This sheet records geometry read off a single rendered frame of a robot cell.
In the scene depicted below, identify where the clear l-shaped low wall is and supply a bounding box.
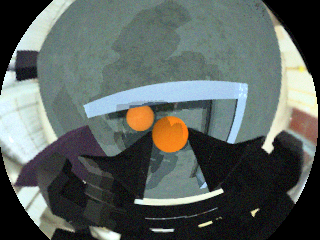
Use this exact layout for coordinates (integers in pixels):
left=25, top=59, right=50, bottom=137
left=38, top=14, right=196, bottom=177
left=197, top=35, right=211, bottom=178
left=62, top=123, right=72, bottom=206
left=84, top=80, right=248, bottom=144
left=196, top=99, right=236, bottom=187

